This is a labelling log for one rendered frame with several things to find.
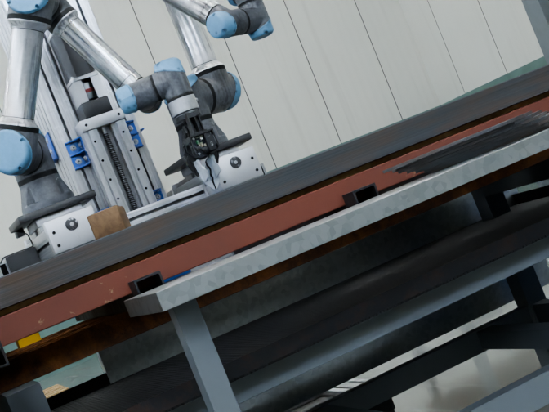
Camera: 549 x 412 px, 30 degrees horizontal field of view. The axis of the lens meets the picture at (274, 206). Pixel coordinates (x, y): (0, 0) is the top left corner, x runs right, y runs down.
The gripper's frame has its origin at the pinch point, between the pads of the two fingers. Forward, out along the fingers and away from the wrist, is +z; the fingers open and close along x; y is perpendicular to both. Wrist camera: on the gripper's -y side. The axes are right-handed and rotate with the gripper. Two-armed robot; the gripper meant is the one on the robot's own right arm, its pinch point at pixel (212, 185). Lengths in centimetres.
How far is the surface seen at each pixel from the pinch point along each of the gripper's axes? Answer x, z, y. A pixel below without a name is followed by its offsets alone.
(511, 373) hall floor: 85, 92, -40
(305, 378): 2, 57, 5
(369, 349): 22, 57, 5
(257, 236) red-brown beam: -22, 16, 83
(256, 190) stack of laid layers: -19, 8, 83
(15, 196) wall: 73, -116, -957
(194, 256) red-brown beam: -34, 15, 83
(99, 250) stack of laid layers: -50, 7, 83
